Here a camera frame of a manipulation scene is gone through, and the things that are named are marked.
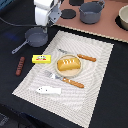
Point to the brown sausage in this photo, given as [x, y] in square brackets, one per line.
[20, 66]

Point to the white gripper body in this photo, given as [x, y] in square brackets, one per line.
[47, 12]

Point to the white toy fish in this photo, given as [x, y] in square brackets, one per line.
[48, 90]

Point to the fork with orange handle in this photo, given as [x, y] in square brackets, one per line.
[66, 80]

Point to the black burner disc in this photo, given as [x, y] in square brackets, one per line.
[68, 14]
[76, 2]

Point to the yellow butter box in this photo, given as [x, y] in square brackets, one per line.
[41, 59]

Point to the golden bread loaf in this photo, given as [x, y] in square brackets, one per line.
[68, 64]

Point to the beige bowl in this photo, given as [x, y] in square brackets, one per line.
[123, 14]

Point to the knife with orange handle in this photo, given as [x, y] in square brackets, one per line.
[79, 55]

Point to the round wooden plate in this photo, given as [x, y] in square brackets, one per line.
[68, 73]

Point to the grey saucepan with handle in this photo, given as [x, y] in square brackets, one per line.
[35, 37]

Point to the woven beige placemat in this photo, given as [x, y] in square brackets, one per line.
[74, 104]

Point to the pink toy stove board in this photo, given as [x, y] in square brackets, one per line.
[105, 27]

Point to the grey cooking pot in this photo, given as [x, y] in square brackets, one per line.
[90, 12]

